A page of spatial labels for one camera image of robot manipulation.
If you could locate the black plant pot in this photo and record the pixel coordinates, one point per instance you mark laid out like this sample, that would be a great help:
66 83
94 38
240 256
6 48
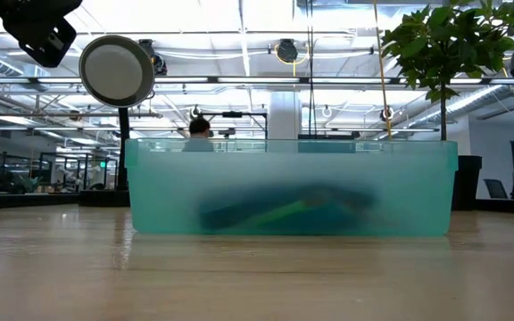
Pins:
469 183

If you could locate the black background frame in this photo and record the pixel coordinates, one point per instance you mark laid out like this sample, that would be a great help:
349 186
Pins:
232 114

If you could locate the teal translucent plastic bin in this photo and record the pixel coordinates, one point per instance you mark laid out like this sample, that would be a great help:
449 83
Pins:
284 174

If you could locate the bright green rubber band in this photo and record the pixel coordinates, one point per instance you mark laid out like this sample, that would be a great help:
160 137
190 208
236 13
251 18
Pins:
279 214

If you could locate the black rubber band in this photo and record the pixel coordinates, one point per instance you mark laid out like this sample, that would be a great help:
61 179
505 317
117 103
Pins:
221 216

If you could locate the dark office chair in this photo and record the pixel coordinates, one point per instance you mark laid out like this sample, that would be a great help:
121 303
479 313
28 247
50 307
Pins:
495 188

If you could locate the green leafy plant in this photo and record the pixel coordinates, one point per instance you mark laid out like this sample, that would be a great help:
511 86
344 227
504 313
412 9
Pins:
453 40

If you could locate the black aluminium table frame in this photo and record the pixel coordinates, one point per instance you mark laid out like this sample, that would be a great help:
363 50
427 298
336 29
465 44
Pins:
16 200

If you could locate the person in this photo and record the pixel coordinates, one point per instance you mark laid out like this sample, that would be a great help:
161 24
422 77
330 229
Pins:
199 129

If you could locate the black desk lamp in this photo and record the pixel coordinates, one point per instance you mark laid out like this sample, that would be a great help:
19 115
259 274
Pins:
114 71

